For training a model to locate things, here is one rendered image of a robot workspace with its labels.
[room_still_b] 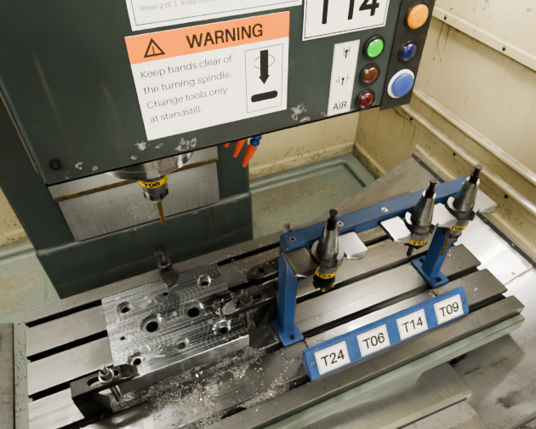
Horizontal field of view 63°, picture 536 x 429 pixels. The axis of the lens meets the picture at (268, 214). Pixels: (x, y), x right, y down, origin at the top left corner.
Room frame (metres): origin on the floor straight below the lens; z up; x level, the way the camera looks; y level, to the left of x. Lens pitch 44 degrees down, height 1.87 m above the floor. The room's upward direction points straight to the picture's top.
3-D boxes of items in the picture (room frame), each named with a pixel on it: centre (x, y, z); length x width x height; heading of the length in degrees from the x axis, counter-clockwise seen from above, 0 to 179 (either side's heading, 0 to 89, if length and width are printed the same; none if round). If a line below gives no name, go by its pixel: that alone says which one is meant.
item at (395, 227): (0.63, -0.27, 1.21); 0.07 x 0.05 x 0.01; 23
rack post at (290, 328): (0.59, -0.04, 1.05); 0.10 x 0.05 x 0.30; 23
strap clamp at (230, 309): (0.60, 0.04, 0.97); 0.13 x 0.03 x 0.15; 113
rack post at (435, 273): (0.77, -0.45, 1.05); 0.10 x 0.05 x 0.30; 23
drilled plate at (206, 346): (0.57, 0.22, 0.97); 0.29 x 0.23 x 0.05; 113
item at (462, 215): (0.69, -0.42, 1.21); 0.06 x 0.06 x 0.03
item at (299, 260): (0.54, -0.07, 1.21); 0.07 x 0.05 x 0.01; 23
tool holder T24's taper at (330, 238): (0.56, -0.12, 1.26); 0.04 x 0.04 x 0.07
